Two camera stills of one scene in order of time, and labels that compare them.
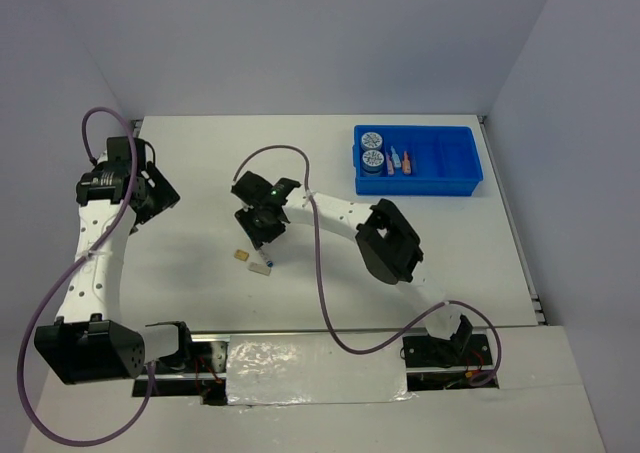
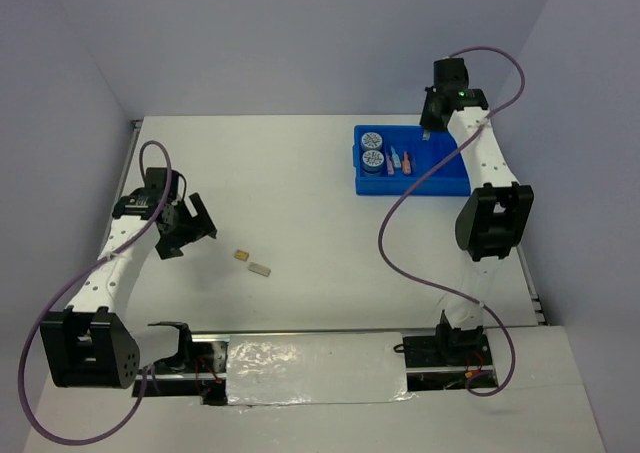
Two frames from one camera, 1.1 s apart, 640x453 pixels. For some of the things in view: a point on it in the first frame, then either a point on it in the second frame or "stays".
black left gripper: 162,194 to 169,247
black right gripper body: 257,206 to 427,120
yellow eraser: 241,255 stays
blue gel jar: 371,141 stays
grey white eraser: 260,269 stays
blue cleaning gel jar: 373,161 stays
